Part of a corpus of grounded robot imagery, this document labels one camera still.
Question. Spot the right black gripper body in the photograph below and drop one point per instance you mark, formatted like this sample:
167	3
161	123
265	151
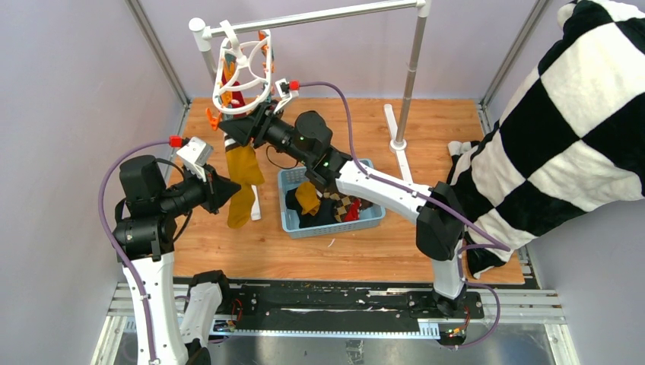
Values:
272	130

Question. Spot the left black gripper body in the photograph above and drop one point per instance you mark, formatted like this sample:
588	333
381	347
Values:
200	192

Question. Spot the mustard yellow sock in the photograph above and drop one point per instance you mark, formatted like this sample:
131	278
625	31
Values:
307	197
243	168

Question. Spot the light blue plastic basket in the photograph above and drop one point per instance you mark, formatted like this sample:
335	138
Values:
290	221

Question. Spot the black sock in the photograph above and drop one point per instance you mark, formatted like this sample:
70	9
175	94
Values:
324	216
291	201

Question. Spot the brown argyle sock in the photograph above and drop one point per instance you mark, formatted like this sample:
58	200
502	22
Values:
343	201

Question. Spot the red snowflake christmas sock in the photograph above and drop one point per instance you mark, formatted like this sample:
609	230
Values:
353	211

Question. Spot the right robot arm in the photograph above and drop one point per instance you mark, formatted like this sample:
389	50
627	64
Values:
435	211

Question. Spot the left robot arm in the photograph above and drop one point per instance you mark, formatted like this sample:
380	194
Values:
146	232

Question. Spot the white round sock hanger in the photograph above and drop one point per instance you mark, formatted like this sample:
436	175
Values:
243	67

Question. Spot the white grey drying rack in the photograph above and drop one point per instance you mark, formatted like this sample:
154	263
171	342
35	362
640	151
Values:
312	12

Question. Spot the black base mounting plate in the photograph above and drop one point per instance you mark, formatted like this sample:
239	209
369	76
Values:
343	308

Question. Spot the black white checkered blanket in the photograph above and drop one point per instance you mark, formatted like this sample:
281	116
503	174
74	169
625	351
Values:
570	140

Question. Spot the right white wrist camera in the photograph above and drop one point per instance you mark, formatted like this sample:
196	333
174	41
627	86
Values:
287	91

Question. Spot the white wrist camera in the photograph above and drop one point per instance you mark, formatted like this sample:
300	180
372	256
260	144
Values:
287	91
194	155

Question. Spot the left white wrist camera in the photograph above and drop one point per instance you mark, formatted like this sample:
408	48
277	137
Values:
194	155

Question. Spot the aluminium frame rail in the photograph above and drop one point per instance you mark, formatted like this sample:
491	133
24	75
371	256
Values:
522	325

